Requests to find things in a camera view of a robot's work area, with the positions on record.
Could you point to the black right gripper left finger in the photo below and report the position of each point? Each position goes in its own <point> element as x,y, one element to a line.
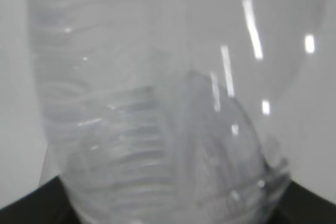
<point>47,204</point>

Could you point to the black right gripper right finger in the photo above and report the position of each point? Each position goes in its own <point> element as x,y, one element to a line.
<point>299,205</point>

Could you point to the Nongfu Spring water bottle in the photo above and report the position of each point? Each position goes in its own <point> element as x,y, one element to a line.
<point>157,111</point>

